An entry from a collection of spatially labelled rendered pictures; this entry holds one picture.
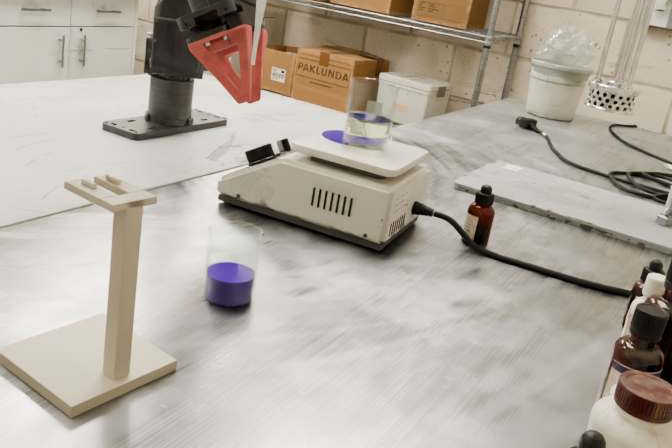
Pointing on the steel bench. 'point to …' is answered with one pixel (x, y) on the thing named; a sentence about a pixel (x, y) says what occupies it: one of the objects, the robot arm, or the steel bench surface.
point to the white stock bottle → (635, 413)
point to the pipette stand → (153, 364)
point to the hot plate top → (405, 157)
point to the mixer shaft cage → (617, 99)
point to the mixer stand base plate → (572, 203)
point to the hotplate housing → (331, 197)
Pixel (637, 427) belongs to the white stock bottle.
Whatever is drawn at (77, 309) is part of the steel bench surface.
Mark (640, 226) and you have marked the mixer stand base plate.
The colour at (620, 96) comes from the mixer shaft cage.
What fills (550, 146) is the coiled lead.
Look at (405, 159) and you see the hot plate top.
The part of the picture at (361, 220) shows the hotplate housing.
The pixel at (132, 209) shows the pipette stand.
